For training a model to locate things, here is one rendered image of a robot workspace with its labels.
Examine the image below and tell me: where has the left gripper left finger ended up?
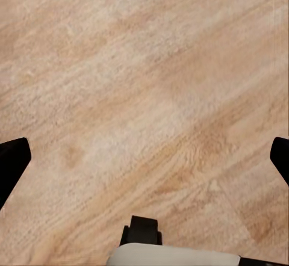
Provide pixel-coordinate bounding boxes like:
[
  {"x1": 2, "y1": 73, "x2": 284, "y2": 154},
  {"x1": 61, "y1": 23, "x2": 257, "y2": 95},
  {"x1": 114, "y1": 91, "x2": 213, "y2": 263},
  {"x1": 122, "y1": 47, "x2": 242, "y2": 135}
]
[{"x1": 0, "y1": 137, "x2": 31, "y2": 209}]

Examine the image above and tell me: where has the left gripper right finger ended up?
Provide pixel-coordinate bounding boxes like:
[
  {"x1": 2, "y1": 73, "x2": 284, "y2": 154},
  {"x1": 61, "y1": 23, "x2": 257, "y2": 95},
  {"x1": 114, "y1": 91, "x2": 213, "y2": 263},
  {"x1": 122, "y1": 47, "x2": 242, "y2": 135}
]
[{"x1": 270, "y1": 137, "x2": 289, "y2": 186}]

